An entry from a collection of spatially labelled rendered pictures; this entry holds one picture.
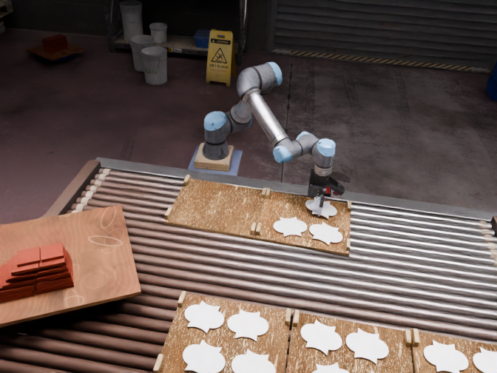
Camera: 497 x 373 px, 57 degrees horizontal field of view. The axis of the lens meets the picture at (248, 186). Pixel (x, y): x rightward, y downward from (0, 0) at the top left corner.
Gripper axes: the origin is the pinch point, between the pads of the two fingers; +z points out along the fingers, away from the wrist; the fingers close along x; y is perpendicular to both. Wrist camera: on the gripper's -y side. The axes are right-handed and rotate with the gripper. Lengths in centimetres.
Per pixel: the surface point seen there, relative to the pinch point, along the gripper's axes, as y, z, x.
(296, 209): 11.3, 1.7, 2.1
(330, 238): -5.5, 0.7, 19.3
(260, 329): 16, 0, 73
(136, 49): 238, 68, -335
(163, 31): 230, 66, -404
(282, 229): 15.7, 0.5, 19.0
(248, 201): 34.4, 1.5, 2.0
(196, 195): 59, 1, 4
